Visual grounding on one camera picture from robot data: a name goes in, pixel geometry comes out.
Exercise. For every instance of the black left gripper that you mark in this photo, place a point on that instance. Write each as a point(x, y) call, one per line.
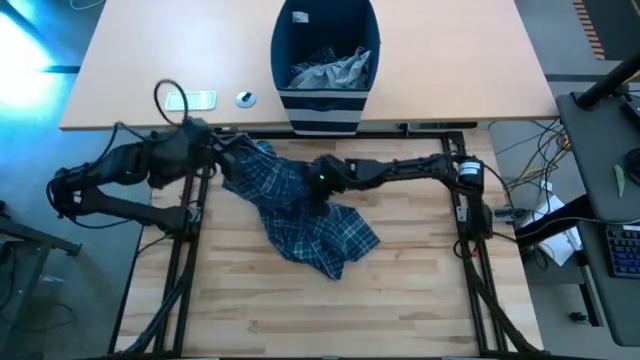
point(214, 147)

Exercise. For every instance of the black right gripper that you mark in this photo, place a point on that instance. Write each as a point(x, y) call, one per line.
point(327, 180)

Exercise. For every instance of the blue plaid pajama pants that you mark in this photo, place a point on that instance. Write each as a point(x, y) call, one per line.
point(310, 240)

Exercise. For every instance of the grey garment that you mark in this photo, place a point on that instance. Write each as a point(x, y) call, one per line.
point(340, 75)

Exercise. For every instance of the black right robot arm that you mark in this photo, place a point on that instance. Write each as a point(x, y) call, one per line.
point(400, 169)

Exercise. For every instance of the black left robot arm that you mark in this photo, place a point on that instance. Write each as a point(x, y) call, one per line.
point(125, 165)

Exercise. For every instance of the navy white striped laundry bin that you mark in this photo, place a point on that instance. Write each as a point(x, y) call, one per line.
point(325, 112)

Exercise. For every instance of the white bin label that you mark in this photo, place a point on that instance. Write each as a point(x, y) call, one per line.
point(300, 17)

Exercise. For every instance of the small round tape roll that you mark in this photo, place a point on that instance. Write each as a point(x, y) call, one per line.
point(245, 100)

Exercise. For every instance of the silver flat phone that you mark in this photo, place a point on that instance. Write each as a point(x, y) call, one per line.
point(200, 101)

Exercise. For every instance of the light wooden desk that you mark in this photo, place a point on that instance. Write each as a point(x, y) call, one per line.
point(450, 60)

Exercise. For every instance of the dark grey metal stand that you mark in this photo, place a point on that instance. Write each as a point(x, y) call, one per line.
point(30, 235)

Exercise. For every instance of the black desk leg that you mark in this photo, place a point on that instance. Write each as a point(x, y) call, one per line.
point(550, 222)

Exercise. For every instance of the white box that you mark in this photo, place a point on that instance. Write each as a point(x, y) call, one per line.
point(562, 247)

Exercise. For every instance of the grey side desk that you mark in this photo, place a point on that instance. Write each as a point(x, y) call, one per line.
point(595, 150)

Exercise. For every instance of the small black floor item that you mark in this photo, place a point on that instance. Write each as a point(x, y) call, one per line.
point(578, 317)

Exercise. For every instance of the green leaf-shaped item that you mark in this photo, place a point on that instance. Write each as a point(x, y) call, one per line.
point(619, 181)

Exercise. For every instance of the black backlit keyboard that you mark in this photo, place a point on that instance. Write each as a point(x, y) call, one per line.
point(625, 252)

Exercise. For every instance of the black pole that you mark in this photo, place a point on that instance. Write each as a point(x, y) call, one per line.
point(605, 85)

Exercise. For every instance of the black round object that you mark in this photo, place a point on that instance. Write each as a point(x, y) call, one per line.
point(634, 167)

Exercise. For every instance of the black desk device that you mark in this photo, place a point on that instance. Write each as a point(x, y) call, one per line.
point(632, 112)

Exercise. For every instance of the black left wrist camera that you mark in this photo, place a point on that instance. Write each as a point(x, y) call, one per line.
point(197, 131)

